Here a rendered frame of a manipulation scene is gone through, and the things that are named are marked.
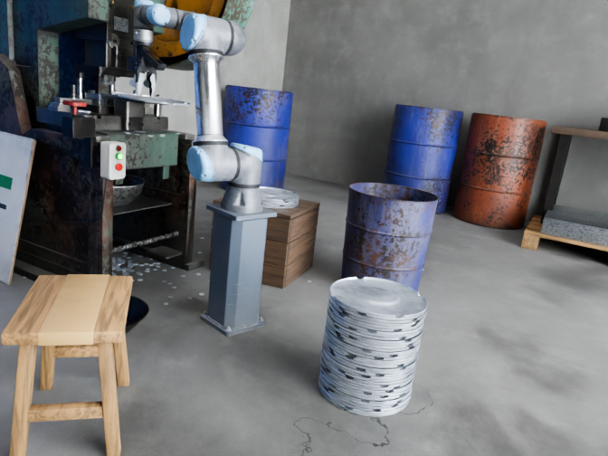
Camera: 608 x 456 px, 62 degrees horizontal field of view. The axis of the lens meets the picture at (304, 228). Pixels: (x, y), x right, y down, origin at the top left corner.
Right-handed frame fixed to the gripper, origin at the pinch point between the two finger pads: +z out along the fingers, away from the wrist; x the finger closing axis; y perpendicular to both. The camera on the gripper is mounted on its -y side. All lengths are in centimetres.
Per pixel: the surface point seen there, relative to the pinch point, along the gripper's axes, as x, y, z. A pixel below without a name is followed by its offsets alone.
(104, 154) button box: 28.1, -9.2, 21.7
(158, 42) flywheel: -34.0, 27.6, -22.9
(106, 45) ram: 7.2, 14.9, -17.0
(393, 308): 23, -123, 48
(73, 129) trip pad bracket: 36.0, -2.9, 13.6
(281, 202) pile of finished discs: -42, -44, 43
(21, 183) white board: 34, 33, 39
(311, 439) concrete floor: 50, -115, 80
